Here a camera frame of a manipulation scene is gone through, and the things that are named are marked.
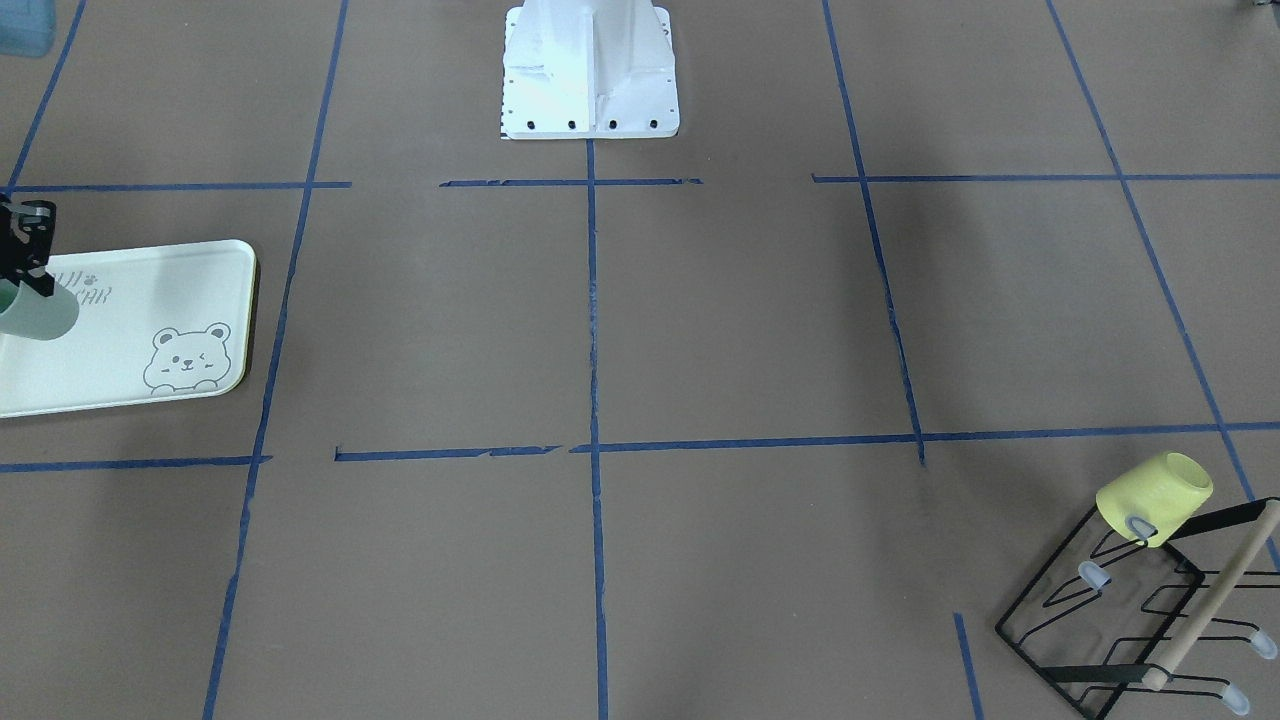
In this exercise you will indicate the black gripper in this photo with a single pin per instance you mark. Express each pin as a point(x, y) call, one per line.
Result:
point(27, 248)

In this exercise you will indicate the pale green plastic cup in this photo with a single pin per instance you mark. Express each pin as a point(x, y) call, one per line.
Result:
point(25, 313)

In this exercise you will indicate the cream bear print tray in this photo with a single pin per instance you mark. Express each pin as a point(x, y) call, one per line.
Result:
point(154, 324)

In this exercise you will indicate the yellow plastic cup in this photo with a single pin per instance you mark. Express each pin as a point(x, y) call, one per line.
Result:
point(1148, 503)

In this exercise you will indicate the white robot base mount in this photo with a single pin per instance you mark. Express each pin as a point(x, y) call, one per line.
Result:
point(580, 70)

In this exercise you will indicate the black wire cup rack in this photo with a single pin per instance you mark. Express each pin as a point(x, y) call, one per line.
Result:
point(1123, 628)

